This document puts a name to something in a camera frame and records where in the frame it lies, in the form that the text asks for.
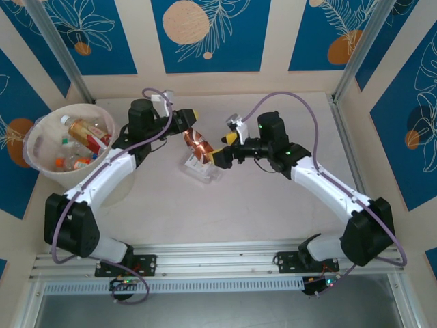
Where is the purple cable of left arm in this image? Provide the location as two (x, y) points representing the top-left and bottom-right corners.
(51, 87), (177, 305)

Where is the black base plate of right arm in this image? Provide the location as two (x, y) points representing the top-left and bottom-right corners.
(274, 251), (342, 274)

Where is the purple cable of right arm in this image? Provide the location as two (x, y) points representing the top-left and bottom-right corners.
(240, 91), (409, 298)

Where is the red gold tea bottle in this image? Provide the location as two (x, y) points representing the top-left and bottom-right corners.
(60, 115), (112, 154)

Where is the brown Nescafe coffee bottle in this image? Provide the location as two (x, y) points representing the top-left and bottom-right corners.
(182, 128), (216, 165)

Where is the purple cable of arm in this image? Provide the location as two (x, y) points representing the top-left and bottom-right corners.
(240, 91), (409, 298)
(51, 87), (177, 305)

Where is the white slotted cable duct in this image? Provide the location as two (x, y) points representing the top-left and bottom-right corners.
(42, 276), (305, 295)

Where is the cream round bin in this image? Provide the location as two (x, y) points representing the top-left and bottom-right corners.
(23, 102), (119, 191)

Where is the aluminium mounting rail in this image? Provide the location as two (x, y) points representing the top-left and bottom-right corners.
(29, 241), (404, 279)

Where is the square clear bottle white label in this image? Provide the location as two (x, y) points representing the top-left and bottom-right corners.
(179, 152), (225, 185)

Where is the aluminium table edge rail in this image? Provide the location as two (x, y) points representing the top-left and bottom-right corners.
(328, 94), (373, 210)

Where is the black base plate of left arm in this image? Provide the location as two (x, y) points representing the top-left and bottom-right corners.
(94, 254), (158, 277)

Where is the orange label bottle orange cap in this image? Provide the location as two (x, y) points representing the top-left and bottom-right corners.
(54, 156), (95, 172)

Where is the clear bottle green cap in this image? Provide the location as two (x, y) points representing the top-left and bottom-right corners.
(61, 136), (86, 154)

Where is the aluminium frame post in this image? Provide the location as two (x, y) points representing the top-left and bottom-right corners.
(333, 0), (395, 103)
(25, 0), (96, 106)

